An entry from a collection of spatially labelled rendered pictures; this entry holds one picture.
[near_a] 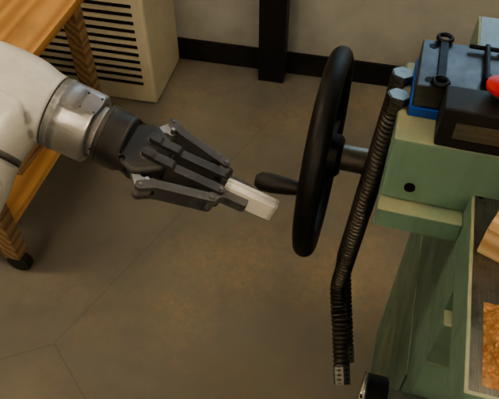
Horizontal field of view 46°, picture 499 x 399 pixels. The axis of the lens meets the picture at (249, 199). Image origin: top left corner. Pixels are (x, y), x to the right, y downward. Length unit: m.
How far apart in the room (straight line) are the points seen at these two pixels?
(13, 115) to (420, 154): 0.45
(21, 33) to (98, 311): 0.74
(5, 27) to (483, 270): 1.37
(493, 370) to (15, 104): 0.56
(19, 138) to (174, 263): 1.02
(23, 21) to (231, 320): 0.95
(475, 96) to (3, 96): 0.50
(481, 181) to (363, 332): 0.98
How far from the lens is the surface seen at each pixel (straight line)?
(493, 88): 0.62
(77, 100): 0.72
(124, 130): 0.71
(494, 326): 0.58
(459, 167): 0.65
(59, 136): 0.73
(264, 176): 0.71
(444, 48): 0.69
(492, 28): 0.95
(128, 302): 1.64
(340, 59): 0.74
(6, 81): 0.73
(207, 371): 1.52
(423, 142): 0.64
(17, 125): 0.73
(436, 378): 0.80
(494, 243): 0.62
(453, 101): 0.61
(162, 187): 0.70
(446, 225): 0.69
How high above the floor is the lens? 1.38
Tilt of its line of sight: 49 degrees down
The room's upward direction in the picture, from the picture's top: straight up
